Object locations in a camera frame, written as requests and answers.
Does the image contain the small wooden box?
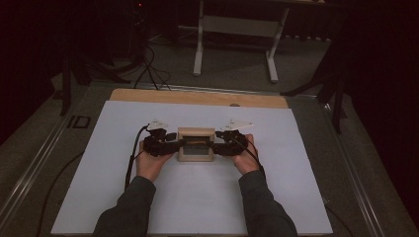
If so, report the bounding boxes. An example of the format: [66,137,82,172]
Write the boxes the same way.
[177,126,216,163]

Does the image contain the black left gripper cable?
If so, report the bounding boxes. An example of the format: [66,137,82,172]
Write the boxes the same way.
[124,124,150,191]

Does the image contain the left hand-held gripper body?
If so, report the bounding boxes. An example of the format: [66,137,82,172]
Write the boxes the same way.
[142,118,181,158]

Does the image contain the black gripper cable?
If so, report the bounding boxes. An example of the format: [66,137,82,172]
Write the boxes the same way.
[232,137,267,181]
[124,124,150,191]

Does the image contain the white metal desk frame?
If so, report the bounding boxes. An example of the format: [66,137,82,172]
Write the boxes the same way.
[192,0,292,84]

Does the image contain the black floor cable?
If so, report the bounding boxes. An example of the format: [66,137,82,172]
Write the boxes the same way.
[35,149,87,237]

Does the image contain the dark rack with red light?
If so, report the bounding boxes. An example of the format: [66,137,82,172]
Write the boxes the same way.
[128,0,148,65]

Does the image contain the person's left hand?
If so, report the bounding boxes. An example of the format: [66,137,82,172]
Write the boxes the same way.
[135,140,176,183]

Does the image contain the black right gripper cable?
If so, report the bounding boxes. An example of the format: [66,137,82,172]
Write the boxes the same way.
[232,137,267,181]

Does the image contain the white table mat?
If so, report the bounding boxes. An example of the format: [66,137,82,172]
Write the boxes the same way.
[50,100,334,237]

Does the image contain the black floor cables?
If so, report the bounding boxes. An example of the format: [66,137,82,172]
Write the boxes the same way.
[132,42,173,92]

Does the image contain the black stand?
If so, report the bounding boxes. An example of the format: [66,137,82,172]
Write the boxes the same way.
[280,33,350,134]
[58,48,92,117]

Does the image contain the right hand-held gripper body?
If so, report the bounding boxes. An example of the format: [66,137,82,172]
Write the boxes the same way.
[212,118,255,157]

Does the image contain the aluminium rail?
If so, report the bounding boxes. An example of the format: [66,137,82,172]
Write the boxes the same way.
[137,82,318,99]
[0,84,91,228]
[319,101,387,237]

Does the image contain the person's right hand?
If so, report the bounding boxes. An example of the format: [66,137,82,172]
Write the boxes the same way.
[231,133,260,176]

